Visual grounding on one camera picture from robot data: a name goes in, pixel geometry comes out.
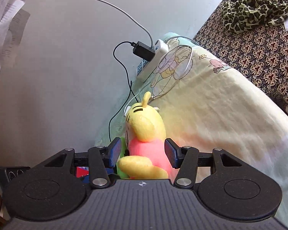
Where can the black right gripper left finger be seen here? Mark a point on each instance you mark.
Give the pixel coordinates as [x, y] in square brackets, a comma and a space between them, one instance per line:
[100, 158]

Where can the leopard print scarf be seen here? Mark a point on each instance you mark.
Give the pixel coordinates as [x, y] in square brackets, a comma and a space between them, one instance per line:
[240, 16]

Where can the paper sheets on wall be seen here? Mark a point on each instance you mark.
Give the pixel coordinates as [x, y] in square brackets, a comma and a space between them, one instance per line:
[3, 21]

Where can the red cardboard box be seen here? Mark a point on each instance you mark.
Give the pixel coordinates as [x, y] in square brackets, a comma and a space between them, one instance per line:
[82, 171]

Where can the white power strip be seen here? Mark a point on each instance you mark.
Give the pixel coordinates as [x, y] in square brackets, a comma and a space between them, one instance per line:
[145, 68]

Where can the patterned brown blanket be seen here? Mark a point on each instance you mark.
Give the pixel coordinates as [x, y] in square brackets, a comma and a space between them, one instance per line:
[261, 54]

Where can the black power adapter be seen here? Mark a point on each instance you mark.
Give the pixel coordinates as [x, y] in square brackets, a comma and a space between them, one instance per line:
[143, 51]

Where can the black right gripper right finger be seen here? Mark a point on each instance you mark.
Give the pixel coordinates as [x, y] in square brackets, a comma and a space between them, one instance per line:
[185, 159]

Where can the white usb charger plug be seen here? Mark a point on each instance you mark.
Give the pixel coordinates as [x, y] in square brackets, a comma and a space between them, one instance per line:
[126, 110]

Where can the yellow pink plush bear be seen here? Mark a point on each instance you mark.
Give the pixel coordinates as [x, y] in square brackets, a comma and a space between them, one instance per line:
[145, 134]

